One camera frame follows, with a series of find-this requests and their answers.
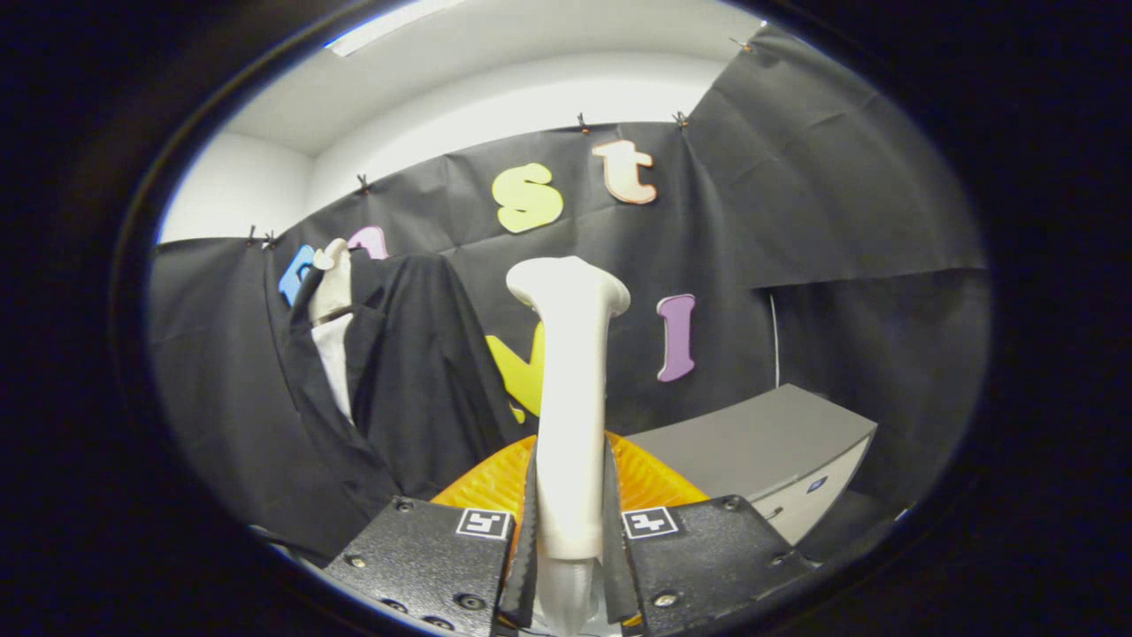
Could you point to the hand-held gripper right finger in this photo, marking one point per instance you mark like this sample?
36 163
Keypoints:
616 575

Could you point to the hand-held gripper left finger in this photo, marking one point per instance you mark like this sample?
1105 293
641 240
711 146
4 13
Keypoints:
522 575

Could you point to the white garment steamer wand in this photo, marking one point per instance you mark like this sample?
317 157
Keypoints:
570 425

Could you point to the grey beige cabinet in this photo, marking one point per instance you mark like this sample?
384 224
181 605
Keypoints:
752 442

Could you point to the black suit jacket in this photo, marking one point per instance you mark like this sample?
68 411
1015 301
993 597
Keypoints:
424 372

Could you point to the black backdrop cloth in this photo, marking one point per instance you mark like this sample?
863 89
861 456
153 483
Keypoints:
752 195

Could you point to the cream clothes hanger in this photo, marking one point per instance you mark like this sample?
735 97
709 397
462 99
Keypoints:
333 283

